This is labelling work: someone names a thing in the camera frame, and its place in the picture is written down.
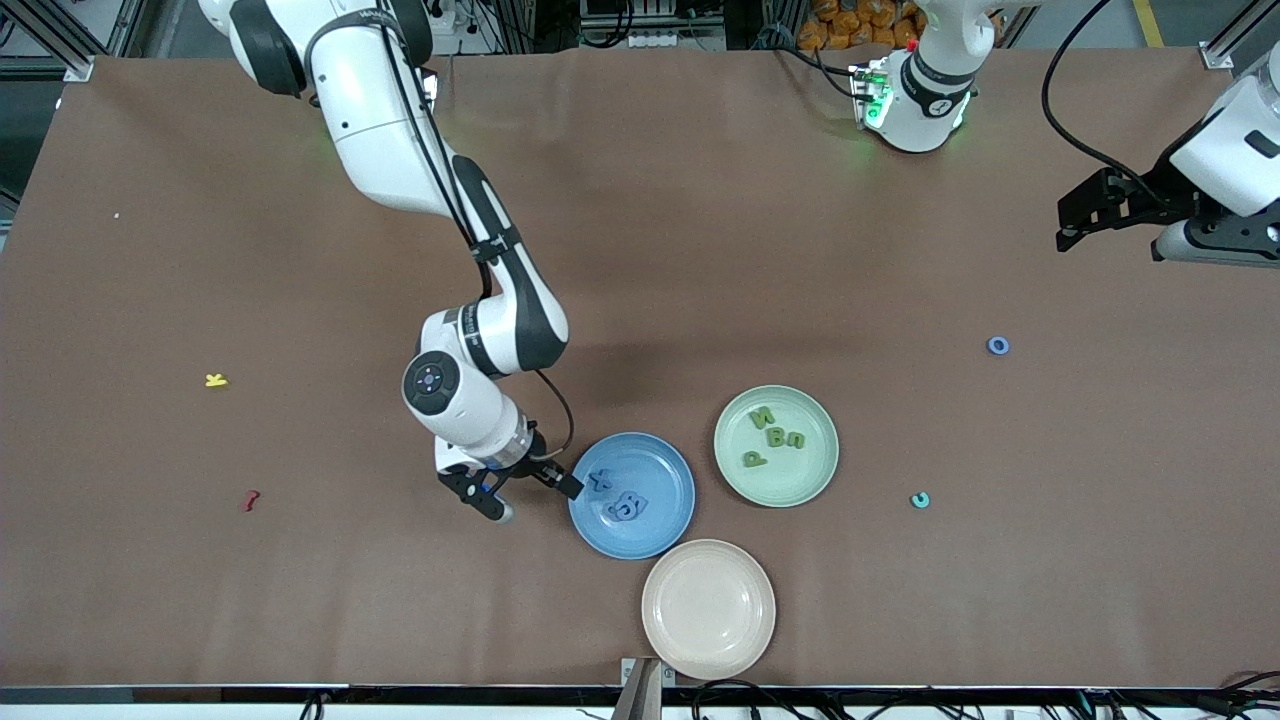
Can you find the green letter P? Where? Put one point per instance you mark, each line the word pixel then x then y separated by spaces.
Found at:
pixel 755 459

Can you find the brown paper table cover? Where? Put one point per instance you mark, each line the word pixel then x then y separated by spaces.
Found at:
pixel 700 250

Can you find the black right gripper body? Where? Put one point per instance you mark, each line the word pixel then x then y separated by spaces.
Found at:
pixel 534 465

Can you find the beige plate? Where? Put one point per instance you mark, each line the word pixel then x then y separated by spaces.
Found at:
pixel 708 609

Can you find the blue plate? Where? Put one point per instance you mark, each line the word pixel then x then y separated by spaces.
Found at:
pixel 660 530

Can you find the green plate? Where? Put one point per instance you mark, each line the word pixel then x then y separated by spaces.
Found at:
pixel 805 480

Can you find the blue letter O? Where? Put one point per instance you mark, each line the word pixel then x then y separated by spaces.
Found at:
pixel 991 346

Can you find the white power strip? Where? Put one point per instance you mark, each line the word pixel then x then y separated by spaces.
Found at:
pixel 660 40
pixel 445 15

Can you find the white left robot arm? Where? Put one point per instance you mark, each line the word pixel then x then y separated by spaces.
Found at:
pixel 920 110

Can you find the green letter N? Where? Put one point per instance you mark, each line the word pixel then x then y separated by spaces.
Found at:
pixel 763 419

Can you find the blue letter X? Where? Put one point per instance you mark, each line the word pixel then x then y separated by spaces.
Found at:
pixel 600 480

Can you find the aluminium frame rail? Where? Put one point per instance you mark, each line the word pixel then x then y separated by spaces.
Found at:
pixel 78 72
pixel 1218 57

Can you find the blue letter E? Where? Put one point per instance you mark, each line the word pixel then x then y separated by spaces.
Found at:
pixel 637 499

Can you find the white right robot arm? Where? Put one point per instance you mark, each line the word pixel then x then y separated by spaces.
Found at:
pixel 510 320

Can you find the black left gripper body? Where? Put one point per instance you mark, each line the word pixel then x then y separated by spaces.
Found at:
pixel 1160 203

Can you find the orange bag pile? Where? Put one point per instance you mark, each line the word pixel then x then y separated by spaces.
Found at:
pixel 840 25

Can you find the grey metal bracket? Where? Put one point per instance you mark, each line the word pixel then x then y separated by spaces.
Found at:
pixel 640 690

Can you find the green letter B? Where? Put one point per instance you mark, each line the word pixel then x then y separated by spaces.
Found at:
pixel 777 438

